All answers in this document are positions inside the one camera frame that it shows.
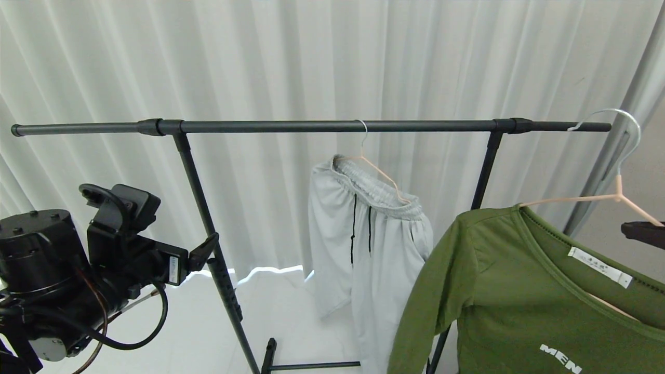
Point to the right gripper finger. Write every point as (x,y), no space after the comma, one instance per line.
(649,235)

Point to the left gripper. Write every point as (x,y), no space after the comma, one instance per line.
(148,270)

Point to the pink clothes hanger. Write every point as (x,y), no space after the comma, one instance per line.
(387,181)
(619,187)

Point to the green long-sleeved shirt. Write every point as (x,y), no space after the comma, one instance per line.
(493,291)

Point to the pale grey shorts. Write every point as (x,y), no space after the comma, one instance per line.
(379,270)

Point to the black clothes rack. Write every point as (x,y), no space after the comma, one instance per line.
(311,126)

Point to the white curtain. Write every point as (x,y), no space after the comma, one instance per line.
(311,62)

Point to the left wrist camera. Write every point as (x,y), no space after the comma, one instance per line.
(137,208)

